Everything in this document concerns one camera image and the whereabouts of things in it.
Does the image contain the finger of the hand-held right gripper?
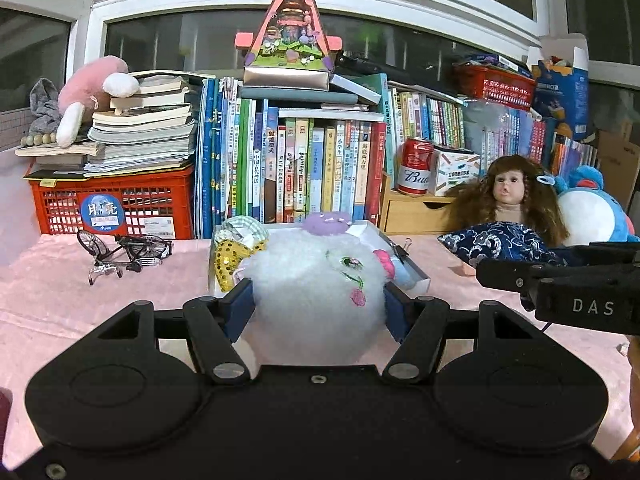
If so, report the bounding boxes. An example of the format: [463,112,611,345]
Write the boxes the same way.
[475,258,538,295]

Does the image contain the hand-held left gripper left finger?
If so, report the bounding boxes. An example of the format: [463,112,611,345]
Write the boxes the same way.
[95,277,255,386]

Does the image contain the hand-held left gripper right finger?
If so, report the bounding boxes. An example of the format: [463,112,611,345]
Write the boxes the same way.
[382,282,546,385]

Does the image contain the light blue face mask pack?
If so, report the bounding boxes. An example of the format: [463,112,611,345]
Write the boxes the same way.
[392,255,418,288]

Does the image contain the yellow sequin heart pillow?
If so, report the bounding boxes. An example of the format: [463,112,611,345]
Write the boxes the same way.
[212,239,267,293]

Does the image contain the white fluffy plush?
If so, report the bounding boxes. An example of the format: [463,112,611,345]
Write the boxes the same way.
[239,227,388,367]

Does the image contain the green checked cloth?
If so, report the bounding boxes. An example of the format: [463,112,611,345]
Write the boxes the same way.
[220,216,270,250]

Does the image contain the purple heart plush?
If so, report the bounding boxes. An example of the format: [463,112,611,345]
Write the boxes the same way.
[302,211,355,237]

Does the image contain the black binder clip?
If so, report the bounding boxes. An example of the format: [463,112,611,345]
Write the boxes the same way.
[390,237,415,263]

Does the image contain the blue and white plush toy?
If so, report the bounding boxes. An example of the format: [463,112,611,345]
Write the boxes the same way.
[552,165,640,248]

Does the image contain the brown haired doll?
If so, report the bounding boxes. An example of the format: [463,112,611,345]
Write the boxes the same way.
[442,155,571,278]

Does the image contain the wooden drawer organizer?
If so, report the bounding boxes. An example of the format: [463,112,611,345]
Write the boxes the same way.
[378,170,463,236]

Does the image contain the small white printed box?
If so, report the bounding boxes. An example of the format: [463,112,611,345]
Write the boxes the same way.
[429,145,483,197]

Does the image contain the black bicycle model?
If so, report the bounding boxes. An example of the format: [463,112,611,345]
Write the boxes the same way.
[76,230,174,286]

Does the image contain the brown cardboard box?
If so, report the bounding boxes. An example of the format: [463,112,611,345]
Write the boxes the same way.
[595,120,640,191]

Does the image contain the red beer can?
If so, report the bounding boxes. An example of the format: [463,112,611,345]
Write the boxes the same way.
[397,136,435,196]

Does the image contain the row of slim paperback books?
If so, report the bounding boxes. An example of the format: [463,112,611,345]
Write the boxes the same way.
[387,87,598,173]

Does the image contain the row of tall picture books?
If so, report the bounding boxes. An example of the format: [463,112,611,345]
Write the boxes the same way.
[195,77,390,240]

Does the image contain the blue carton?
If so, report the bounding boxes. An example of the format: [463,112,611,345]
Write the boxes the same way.
[530,35,591,141]

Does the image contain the red mesh basket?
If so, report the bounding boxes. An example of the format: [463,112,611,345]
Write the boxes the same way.
[452,55,537,111]

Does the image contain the pink tablecloth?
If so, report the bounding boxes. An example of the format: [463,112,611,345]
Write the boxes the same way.
[0,232,640,466]

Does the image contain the pile of worn books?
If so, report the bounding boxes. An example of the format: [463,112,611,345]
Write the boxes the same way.
[15,72,201,178]

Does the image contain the red plastic crate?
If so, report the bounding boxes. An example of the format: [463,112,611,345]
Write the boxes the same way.
[27,162,196,241]

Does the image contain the pink bunny plush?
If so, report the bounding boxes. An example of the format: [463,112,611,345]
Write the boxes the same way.
[56,56,142,148]

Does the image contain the grey plush toy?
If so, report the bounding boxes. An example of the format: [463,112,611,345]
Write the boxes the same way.
[29,77,63,141]

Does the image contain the triangular toy house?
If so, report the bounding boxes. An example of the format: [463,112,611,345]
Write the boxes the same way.
[235,0,343,92]

